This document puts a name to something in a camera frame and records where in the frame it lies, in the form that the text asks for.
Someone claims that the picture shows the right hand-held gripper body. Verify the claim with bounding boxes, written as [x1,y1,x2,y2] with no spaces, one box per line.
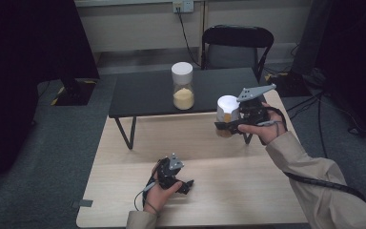
[236,83,277,127]

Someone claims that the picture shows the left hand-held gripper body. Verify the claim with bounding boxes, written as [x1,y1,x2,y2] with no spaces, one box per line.
[156,153,185,191]

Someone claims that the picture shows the white cup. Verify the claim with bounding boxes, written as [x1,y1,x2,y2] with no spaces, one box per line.
[214,94,241,138]

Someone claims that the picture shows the person's left hand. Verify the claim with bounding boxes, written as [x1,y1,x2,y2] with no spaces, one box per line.
[143,161,184,215]

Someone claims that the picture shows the person's right hand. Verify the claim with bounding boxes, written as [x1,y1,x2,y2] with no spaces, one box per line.
[237,102,289,146]

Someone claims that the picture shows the black stand base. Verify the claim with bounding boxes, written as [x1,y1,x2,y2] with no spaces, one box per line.
[50,77,98,107]
[264,71,315,98]

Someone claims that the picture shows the glass jar of yellow powder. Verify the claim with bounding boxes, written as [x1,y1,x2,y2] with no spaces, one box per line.
[171,61,195,112]

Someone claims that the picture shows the black folding chair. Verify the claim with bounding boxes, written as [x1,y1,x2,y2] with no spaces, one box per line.
[200,24,275,83]

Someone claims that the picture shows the black metal shelf table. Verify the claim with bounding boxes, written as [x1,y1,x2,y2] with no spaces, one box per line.
[109,67,267,151]

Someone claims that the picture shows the grey tape piece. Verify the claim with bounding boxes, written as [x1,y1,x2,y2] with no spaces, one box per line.
[71,198,94,209]

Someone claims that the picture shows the dark curtain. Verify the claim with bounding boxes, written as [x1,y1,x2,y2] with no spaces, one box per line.
[314,0,366,148]

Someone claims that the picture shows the black curtain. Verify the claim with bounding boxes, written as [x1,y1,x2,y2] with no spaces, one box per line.
[0,0,100,195]

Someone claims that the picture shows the thin grey gripper cable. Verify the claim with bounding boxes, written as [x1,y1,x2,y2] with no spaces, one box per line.
[133,181,157,212]

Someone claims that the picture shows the black floor cables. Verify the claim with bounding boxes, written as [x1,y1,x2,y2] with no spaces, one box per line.
[282,90,366,160]

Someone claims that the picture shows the black power cable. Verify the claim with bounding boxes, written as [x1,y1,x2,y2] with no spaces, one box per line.
[176,7,202,69]

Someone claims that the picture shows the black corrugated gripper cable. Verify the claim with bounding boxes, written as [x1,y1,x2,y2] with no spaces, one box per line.
[283,171,366,202]

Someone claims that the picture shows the white wall socket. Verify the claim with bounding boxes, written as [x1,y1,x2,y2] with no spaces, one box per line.
[172,0,195,14]

